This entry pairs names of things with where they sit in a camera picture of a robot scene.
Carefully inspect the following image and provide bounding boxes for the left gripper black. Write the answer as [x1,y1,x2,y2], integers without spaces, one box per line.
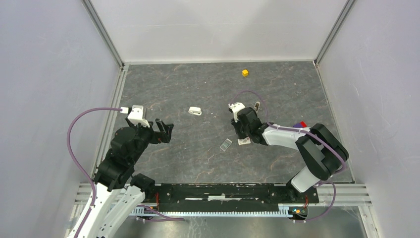
[126,115,173,164]

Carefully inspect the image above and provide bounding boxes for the staple strip box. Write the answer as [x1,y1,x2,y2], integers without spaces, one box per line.
[237,137,251,145]

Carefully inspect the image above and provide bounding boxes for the clear staple tray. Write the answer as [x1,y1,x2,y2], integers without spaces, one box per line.
[220,138,232,151]

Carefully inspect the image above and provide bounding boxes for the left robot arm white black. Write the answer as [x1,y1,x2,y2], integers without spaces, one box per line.
[69,119,174,238]

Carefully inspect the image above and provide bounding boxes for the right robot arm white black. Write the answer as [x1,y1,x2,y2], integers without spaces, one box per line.
[229,102,349,202]

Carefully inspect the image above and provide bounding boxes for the yellow cube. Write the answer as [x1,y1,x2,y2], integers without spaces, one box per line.
[242,69,249,77]

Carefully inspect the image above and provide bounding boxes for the purple red block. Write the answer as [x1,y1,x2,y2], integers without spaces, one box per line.
[293,121,307,128]

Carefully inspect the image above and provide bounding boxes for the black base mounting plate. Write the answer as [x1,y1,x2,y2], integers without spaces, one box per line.
[144,183,319,212]

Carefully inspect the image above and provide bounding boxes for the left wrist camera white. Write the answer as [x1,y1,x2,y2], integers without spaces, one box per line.
[120,105,151,128]

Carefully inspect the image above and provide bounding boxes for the aluminium rail frame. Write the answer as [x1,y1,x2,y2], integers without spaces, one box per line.
[75,182,373,218]

